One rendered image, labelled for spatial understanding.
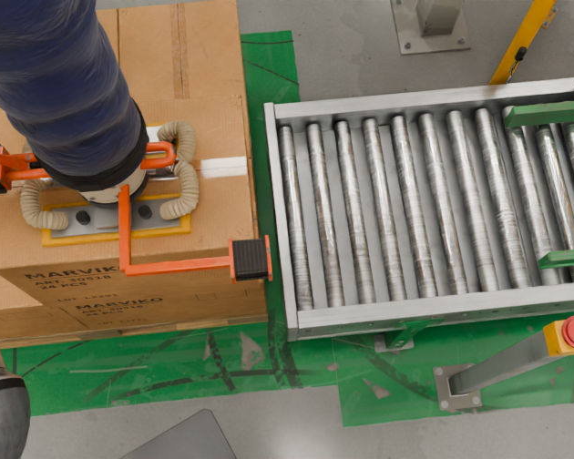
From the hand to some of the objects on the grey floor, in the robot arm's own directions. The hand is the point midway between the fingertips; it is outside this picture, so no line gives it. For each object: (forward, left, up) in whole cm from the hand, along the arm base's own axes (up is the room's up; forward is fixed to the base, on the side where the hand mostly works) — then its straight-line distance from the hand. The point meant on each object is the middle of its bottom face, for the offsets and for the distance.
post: (-118, -100, -109) cm, 189 cm away
